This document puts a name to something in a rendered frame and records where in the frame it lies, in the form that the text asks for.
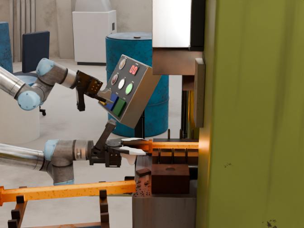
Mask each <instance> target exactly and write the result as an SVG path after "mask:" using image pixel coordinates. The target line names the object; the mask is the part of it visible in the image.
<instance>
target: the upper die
mask: <svg viewBox="0 0 304 228"><path fill-rule="evenodd" d="M196 58H202V51H189V48H188V47H153V48H152V75H195V59H196Z"/></svg>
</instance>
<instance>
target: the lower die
mask: <svg viewBox="0 0 304 228"><path fill-rule="evenodd" d="M153 142H197V143H199V139H191V138H182V139H179V138H170V139H167V138H153ZM171 149H172V147H161V164H171V162H172V152H171ZM187 149H188V164H198V157H199V153H198V149H199V148H190V147H187ZM174 162H175V164H184V163H185V147H174ZM152 164H158V147H153V148H152ZM190 177H198V173H190Z"/></svg>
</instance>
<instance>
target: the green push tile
mask: <svg viewBox="0 0 304 228"><path fill-rule="evenodd" d="M125 104H126V101H124V100H123V99H121V98H119V100H118V102H117V104H116V106H115V108H114V110H113V113H114V114H115V115H117V116H118V117H119V116H120V114H121V112H122V110H123V108H124V106H125Z"/></svg>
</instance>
